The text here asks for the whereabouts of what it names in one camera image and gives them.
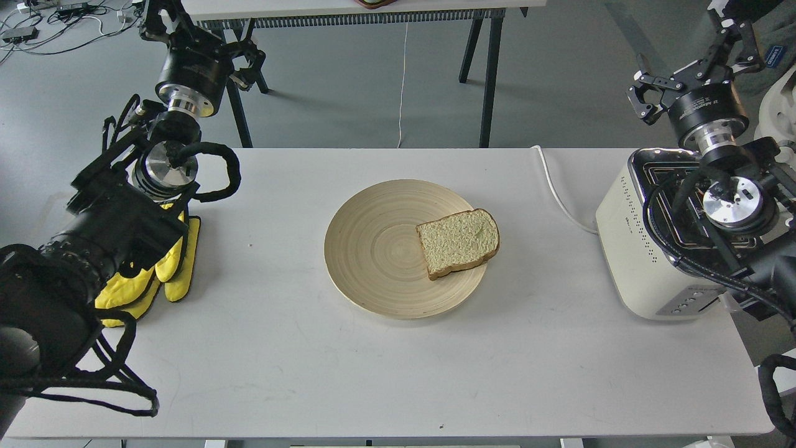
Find slice of bread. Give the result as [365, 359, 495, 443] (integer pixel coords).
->
[415, 208, 500, 281]

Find round bamboo plate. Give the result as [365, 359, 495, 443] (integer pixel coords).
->
[324, 179, 487, 320]

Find cream white toaster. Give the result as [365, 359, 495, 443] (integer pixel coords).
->
[595, 148, 777, 320]

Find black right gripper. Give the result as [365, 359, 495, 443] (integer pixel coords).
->
[627, 1, 765, 149]

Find white toaster power cord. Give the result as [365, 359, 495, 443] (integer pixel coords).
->
[530, 145, 599, 235]

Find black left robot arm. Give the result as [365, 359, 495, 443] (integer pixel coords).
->
[2, 1, 266, 432]

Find grey bag with blue label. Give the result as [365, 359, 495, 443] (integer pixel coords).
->
[736, 1, 795, 96]

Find background table with black legs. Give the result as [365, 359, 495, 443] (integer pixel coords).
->
[183, 1, 546, 148]

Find brown object on back table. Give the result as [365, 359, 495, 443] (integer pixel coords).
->
[355, 0, 396, 9]

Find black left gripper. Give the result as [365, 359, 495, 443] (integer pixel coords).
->
[139, 1, 267, 118]

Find floor cables and power strips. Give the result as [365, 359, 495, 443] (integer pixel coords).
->
[0, 0, 147, 66]

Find white round object at right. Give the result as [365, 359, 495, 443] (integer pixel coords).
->
[754, 77, 795, 161]

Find thin white hanging cable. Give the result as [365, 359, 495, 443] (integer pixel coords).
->
[397, 22, 409, 149]

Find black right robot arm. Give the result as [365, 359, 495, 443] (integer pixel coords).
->
[628, 1, 794, 329]

